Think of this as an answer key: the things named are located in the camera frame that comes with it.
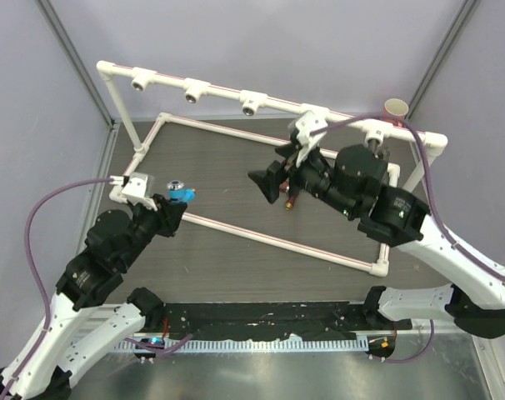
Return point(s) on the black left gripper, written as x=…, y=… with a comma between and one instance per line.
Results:
x=170, y=213

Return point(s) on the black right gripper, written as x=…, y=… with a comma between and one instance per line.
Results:
x=270, y=179

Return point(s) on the blue plastic faucet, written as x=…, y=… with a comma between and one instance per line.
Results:
x=177, y=192

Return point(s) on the white PVC pipe frame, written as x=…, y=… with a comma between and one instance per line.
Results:
x=193, y=89

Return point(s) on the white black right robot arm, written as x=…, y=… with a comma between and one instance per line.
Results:
x=354, y=185

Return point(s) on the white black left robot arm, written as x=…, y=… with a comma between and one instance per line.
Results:
x=51, y=364

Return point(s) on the brown plastic faucet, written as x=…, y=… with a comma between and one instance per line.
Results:
x=291, y=192

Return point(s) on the grey plastic faucet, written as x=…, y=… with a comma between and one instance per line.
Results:
x=378, y=150

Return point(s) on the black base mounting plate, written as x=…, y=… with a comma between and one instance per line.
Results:
x=266, y=321

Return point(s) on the pink ceramic mug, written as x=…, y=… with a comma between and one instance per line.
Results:
x=394, y=111

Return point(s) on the aluminium corner profile left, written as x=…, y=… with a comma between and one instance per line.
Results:
x=58, y=30

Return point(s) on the aluminium corner profile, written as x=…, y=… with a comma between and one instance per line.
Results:
x=451, y=36
x=58, y=30

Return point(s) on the aluminium corner profile right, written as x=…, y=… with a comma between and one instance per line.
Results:
x=451, y=36

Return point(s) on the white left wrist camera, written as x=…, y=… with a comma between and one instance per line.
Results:
x=136, y=189

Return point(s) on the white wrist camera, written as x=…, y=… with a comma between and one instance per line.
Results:
x=136, y=189
x=306, y=132

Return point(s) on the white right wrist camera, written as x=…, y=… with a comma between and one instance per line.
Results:
x=306, y=132

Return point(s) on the slotted cable duct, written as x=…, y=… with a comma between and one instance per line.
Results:
x=292, y=345

